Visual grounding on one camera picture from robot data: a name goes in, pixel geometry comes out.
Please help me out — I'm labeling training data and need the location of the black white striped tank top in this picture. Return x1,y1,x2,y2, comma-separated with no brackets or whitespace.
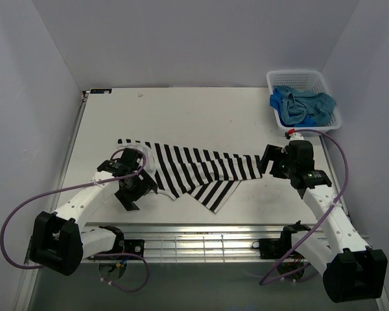
117,139,263,214

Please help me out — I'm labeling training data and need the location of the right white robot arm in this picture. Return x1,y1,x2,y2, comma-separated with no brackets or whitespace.
258,140,388,303

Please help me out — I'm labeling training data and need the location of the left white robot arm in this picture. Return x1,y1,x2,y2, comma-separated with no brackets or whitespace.
29,144,158,276

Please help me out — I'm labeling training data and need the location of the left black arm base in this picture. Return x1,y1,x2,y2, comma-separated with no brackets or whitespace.
87,239,145,261

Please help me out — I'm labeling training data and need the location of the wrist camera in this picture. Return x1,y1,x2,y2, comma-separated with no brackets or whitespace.
97,148,143,177
284,130,314,172

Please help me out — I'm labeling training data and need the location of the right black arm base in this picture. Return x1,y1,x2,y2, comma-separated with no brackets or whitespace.
252,238,292,259

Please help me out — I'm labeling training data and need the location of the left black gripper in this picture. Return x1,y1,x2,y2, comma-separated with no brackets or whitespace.
115,166,157,211

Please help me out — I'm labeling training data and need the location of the white plastic basket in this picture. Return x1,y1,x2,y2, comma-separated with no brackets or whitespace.
266,69,342,132

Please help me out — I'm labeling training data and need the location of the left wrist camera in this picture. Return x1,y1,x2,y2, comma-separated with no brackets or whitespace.
97,148,143,177

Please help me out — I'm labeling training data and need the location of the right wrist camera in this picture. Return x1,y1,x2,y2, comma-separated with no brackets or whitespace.
284,130,314,172

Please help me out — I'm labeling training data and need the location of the royal blue tank top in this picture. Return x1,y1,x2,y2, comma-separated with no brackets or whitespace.
270,90,316,127

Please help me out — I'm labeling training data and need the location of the light blue tank top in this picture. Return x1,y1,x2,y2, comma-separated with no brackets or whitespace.
273,86,336,127

